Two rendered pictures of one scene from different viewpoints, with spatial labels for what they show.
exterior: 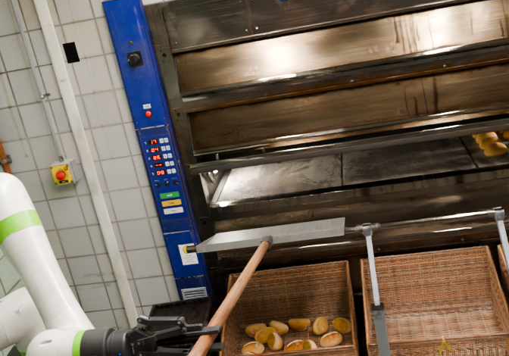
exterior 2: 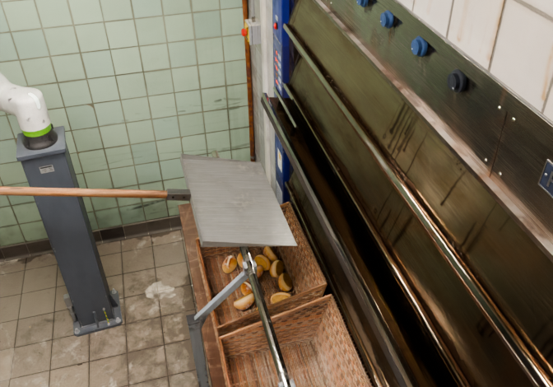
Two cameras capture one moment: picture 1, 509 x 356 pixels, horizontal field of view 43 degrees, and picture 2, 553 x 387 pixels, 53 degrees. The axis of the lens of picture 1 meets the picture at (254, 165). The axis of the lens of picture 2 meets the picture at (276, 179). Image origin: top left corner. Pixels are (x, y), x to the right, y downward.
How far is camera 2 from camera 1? 2.40 m
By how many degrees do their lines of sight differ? 59
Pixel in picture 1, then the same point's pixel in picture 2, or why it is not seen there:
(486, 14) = (471, 198)
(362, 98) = (366, 160)
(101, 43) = not seen: outside the picture
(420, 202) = not seen: hidden behind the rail
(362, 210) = not seen: hidden behind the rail
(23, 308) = (10, 100)
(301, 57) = (341, 67)
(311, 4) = (359, 11)
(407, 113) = (376, 219)
